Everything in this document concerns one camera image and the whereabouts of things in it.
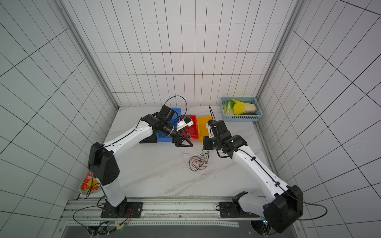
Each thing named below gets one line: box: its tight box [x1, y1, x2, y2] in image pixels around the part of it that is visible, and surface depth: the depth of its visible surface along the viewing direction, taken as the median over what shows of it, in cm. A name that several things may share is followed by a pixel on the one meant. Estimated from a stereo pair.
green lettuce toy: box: [222, 99, 236, 116], surface depth 112 cm
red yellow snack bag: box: [79, 173, 101, 195], surface depth 79 cm
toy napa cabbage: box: [231, 98, 257, 116], surface depth 112 cm
